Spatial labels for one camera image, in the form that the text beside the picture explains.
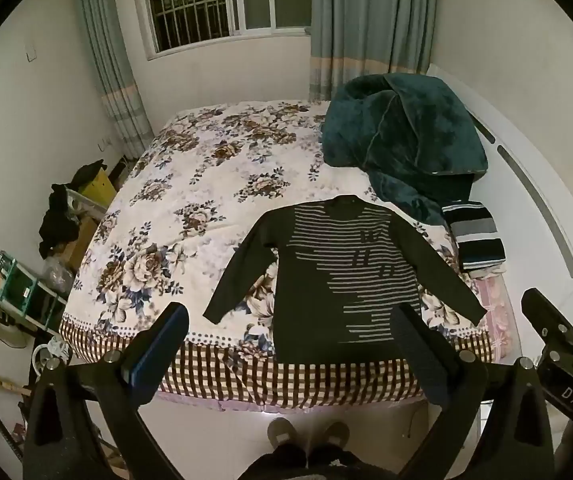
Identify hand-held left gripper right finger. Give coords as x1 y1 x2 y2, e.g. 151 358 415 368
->
390 304 554 480

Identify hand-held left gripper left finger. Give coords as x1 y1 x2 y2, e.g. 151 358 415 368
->
22 301 190 480

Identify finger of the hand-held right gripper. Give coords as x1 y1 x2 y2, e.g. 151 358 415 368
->
521 287 573 356

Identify dark striped sweater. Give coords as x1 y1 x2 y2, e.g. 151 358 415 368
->
203 195 488 363

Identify pink bed sheet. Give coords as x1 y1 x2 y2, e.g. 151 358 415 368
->
469 265 511 363

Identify black white striped folded garment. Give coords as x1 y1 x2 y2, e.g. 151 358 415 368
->
441 201 508 272

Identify person's right shoe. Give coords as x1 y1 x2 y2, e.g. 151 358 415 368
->
317 421 351 450

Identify clear plastic bag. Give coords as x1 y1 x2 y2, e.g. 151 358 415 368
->
43 256 76 295

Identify cardboard box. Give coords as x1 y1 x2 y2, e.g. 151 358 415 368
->
69 215 98 277

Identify person's dark pants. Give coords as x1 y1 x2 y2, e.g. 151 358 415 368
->
250 442 358 480

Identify white headboard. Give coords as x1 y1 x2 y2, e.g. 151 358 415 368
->
426 62 573 306

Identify floral bedspread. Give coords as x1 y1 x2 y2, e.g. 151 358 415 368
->
59 100 509 408

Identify yellow box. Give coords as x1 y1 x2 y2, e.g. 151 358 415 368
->
82 165 118 207

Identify black cloth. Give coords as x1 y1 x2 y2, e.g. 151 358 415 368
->
69 160 108 190

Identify teal plush blanket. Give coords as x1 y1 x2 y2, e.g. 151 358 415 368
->
319 74 489 226

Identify grey-green curtain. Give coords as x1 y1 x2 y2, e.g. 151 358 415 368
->
69 0 156 161
309 0 439 103

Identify barred window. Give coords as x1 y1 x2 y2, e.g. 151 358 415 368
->
139 0 314 58

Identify teal frame shelf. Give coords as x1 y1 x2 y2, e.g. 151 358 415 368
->
0 247 68 332

